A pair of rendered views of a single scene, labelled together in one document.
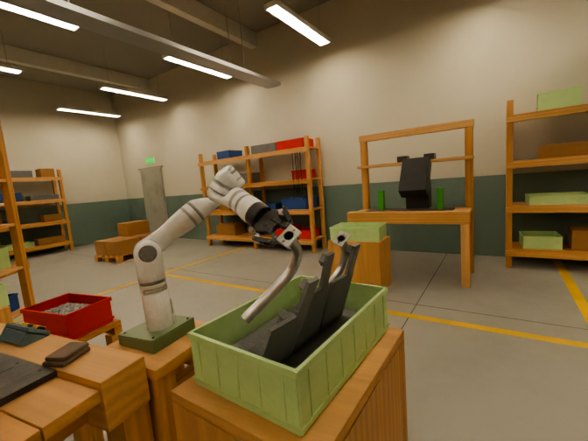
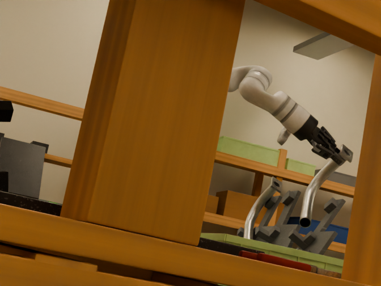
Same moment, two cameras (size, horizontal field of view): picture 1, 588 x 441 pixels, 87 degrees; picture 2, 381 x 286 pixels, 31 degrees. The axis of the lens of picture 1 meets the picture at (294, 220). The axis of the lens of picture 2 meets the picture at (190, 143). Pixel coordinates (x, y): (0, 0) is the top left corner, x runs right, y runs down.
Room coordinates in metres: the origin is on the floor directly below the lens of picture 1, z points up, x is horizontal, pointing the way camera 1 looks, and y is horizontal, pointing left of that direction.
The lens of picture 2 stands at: (-0.02, 1.79, 0.85)
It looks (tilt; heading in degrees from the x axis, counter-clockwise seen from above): 10 degrees up; 307
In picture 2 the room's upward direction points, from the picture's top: 11 degrees clockwise
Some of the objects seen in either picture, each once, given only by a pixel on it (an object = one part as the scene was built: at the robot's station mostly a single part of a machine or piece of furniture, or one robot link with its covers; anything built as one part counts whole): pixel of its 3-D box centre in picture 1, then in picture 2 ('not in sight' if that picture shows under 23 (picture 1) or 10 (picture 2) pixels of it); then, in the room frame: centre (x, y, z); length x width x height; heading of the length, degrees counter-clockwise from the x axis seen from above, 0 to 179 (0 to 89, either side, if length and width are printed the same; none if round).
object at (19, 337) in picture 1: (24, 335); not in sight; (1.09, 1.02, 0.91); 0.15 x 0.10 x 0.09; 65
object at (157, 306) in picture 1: (157, 304); not in sight; (1.11, 0.54, 0.98); 0.09 x 0.09 x 0.17; 68
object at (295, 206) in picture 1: (257, 198); not in sight; (6.80, 0.76, 1.10); 3.01 x 0.55 x 2.20; 56
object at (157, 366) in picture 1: (163, 342); not in sight; (1.11, 0.53, 0.83); 0.32 x 0.32 x 0.04; 62
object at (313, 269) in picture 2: not in sight; (295, 265); (0.41, 0.95, 0.89); 0.16 x 0.05 x 0.01; 67
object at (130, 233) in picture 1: (129, 239); not in sight; (6.99, 3.77, 0.37); 1.20 x 0.80 x 0.74; 154
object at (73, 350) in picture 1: (66, 353); not in sight; (0.92, 0.74, 0.91); 0.10 x 0.08 x 0.03; 169
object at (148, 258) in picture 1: (149, 262); not in sight; (1.11, 0.54, 1.14); 0.09 x 0.09 x 0.17; 28
